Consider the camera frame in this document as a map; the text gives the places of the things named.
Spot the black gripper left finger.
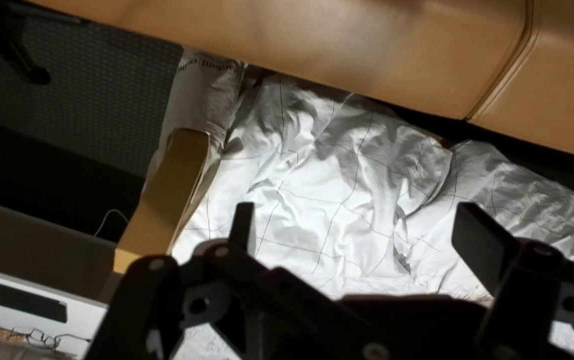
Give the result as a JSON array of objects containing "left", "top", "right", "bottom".
[{"left": 84, "top": 200, "right": 342, "bottom": 360}]

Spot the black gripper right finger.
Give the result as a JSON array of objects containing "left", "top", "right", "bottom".
[{"left": 452, "top": 201, "right": 574, "bottom": 360}]

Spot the bed with white sheets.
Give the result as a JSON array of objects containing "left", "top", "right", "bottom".
[{"left": 113, "top": 50, "right": 574, "bottom": 360}]

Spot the white cardboard box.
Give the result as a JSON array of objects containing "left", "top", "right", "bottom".
[{"left": 0, "top": 206, "right": 113, "bottom": 360}]

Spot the tan leather sofa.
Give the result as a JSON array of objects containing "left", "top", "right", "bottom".
[{"left": 31, "top": 0, "right": 574, "bottom": 153}]

